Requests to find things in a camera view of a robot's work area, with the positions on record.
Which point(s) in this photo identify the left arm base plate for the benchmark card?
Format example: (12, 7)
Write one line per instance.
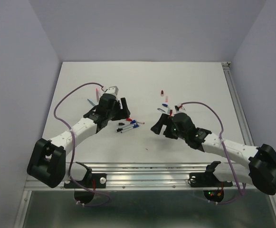
(91, 180)

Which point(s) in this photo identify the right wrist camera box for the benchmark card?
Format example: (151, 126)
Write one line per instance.
(179, 108)

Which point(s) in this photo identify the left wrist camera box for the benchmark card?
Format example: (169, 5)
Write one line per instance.
(113, 90)

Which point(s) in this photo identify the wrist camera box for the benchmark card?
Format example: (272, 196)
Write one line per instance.
(113, 90)
(179, 108)

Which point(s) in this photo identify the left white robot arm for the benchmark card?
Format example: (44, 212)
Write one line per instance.
(48, 160)

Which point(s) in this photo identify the white marker black cap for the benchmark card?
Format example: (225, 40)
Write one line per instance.
(122, 130)

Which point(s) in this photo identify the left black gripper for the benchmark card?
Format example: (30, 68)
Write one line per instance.
(125, 112)

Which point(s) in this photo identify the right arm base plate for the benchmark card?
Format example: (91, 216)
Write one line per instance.
(202, 180)

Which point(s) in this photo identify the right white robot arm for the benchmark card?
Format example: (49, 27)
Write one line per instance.
(251, 165)

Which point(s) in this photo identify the aluminium front rail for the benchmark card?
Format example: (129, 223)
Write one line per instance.
(147, 176)

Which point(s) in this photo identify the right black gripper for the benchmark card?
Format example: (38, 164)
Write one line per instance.
(164, 120)

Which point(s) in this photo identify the aluminium rail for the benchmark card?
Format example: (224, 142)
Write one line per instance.
(147, 176)
(244, 128)

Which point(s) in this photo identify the aluminium right rail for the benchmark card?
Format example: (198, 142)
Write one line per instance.
(244, 128)

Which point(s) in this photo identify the pink highlighter pen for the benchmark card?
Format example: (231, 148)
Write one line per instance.
(97, 95)

